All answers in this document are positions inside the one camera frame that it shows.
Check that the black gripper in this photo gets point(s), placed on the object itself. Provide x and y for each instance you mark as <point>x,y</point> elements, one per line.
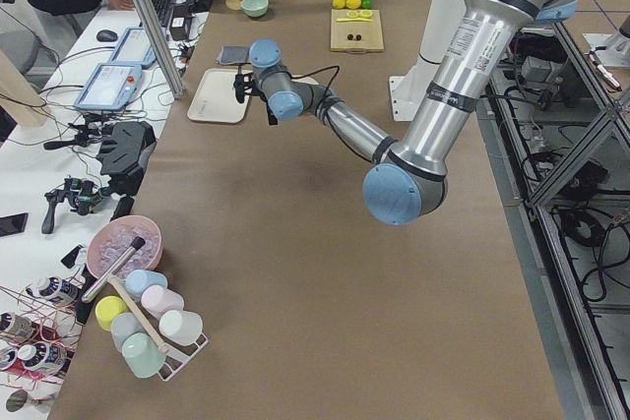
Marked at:
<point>270,115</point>

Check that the cream round plate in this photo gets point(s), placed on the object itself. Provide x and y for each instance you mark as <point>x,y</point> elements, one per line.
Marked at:
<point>307,81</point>

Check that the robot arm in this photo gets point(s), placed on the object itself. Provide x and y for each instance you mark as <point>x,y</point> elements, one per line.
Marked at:
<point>409,176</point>

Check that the cream rabbit tray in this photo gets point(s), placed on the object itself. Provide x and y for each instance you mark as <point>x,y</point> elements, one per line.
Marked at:
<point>215,100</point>

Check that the grey folded cloth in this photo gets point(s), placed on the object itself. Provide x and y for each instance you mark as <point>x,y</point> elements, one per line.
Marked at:
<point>233,55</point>

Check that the mint green bowl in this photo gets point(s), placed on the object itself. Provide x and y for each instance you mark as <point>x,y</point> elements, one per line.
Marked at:
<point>254,8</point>

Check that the bamboo cutting board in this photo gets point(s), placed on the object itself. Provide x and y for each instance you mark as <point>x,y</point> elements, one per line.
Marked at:
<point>372,34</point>

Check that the yellow plastic knife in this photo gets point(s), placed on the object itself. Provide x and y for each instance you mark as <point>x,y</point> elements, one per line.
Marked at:
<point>353,20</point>

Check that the whole yellow lemon lower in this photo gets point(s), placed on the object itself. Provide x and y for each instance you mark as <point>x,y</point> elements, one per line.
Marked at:
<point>353,4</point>

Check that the blue teach pendant far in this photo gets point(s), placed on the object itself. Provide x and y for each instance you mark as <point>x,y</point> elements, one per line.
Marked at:
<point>134,46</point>

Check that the blue teach pendant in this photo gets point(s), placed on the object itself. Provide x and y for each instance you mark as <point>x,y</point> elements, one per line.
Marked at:
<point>134,46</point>
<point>110,87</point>

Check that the blue teach pendant near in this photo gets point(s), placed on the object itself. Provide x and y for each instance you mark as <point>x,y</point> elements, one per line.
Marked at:
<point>110,87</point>

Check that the metal ice tongs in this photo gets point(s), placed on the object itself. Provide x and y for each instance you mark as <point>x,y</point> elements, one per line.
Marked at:
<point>91,293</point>

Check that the black computer mouse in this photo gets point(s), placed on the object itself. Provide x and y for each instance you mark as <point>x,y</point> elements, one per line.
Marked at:
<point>106,36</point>

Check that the pink bowl with ice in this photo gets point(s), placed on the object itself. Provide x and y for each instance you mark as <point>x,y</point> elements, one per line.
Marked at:
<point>116,237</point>

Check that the blue plastic cup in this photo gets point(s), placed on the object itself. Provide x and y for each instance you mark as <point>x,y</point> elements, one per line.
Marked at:
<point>138,281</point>

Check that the pink plastic cup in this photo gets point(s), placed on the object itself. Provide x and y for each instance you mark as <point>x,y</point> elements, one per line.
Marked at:
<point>157,300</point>

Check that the white plastic cup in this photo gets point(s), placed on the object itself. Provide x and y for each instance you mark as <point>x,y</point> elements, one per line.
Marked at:
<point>182,327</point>

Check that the yellow plastic cup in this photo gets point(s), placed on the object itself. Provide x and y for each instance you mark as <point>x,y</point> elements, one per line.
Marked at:
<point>107,309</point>

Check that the grey plastic cup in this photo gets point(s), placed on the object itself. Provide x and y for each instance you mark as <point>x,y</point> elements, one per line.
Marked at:
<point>122,327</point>

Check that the white cup rack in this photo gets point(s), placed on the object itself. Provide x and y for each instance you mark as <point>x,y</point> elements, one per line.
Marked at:
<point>177,356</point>

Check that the green plastic cup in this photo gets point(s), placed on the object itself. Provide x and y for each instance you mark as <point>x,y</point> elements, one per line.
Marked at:
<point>142,355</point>

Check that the black smartphone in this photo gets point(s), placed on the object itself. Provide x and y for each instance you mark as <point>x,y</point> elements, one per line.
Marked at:
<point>13,224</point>

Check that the aluminium frame post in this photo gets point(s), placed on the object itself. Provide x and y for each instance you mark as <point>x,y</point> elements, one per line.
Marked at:
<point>160,47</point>

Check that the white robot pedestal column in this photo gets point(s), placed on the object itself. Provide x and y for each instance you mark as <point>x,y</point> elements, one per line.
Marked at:
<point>428,46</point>

